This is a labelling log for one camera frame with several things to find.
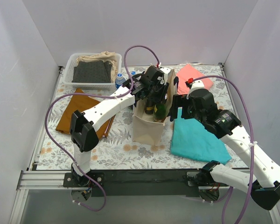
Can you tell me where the dark can dented lid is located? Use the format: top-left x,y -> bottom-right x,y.
144,99 -> 155,115

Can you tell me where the Pocari Sweat bottle blue label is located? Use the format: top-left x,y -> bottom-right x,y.
115,73 -> 126,89

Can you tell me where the beige canvas tote bag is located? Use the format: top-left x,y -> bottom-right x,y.
133,68 -> 177,146

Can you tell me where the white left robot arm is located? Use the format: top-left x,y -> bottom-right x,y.
70,66 -> 173,187

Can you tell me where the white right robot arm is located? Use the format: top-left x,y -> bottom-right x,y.
169,89 -> 280,210

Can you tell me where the pink folded cloth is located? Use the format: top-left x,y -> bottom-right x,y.
176,65 -> 204,95

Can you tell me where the teal folded cloth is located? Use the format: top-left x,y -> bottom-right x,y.
170,108 -> 232,165

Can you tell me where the beige crumpled cloth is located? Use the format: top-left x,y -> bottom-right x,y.
76,51 -> 119,83

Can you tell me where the white plastic basket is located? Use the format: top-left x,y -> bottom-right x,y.
63,53 -> 122,90

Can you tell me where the dark grey dotted cloth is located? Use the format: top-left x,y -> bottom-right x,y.
71,60 -> 112,83

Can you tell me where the floral patterned table mat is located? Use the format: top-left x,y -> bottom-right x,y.
33,64 -> 247,170

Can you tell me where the brown folded cloth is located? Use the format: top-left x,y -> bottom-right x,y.
55,87 -> 116,141

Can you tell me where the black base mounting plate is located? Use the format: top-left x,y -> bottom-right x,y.
63,168 -> 227,198

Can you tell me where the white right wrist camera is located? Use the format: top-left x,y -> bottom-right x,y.
185,78 -> 204,99

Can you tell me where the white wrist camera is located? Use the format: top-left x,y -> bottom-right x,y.
157,63 -> 171,85
185,78 -> 204,99

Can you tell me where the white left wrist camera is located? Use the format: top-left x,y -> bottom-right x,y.
157,63 -> 171,85

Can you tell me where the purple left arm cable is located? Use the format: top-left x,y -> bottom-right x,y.
44,45 -> 161,212

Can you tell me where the aluminium frame rail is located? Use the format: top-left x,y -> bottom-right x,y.
9,171 -> 67,224

